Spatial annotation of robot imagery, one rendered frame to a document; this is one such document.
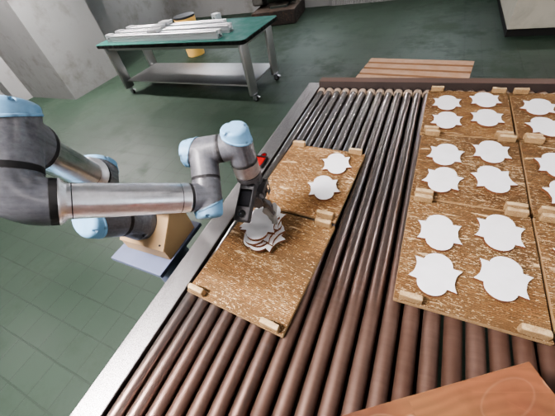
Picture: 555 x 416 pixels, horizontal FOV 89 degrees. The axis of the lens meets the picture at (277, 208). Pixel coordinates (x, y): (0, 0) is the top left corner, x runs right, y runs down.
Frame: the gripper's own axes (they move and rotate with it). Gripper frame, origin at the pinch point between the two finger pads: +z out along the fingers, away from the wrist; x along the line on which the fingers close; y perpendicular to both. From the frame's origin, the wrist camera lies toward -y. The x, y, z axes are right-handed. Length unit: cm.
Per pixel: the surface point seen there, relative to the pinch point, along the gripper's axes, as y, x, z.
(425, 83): 113, -62, 7
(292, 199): 19.7, -6.1, 7.9
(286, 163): 41.8, 1.2, 7.8
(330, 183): 28.5, -20.0, 6.7
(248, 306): -25.5, -2.0, 7.9
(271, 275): -14.3, -6.3, 7.9
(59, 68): 336, 470, 48
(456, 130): 68, -70, 8
